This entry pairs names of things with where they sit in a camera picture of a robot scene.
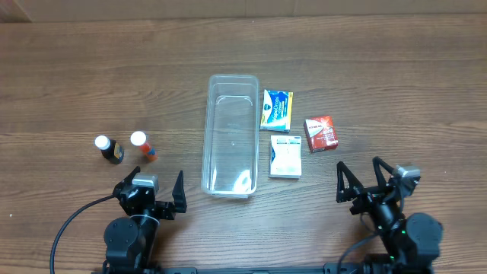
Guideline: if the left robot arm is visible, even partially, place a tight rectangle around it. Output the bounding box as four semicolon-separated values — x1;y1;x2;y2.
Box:
103;167;187;273

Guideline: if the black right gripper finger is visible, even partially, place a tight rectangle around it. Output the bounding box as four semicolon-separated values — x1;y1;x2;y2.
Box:
336;161;364;203
372;157;394;186

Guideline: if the dark bottle white cap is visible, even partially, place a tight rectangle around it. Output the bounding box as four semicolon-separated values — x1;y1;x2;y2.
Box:
94;135;125;164

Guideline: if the orange tube white cap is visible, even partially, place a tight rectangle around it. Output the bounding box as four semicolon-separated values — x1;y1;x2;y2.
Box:
130;131;158;161

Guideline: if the blue VapoDrops box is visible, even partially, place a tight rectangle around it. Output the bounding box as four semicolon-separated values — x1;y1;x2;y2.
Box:
260;89;294;132

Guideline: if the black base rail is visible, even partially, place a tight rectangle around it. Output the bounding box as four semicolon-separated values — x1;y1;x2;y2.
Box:
91;262;381;274

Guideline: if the white medicine box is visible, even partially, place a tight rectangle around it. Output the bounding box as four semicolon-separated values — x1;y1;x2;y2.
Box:
269;135;302;179

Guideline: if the red medicine box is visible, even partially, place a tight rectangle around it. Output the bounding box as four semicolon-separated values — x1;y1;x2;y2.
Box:
304;116;339;153

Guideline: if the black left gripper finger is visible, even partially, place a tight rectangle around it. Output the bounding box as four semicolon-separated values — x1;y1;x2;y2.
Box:
172;170;187;213
113;166;141;193

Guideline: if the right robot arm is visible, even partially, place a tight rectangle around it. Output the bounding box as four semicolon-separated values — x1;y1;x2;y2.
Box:
332;157;443;273

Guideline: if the clear plastic container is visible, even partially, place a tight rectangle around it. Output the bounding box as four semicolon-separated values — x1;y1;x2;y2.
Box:
201;75;259;199

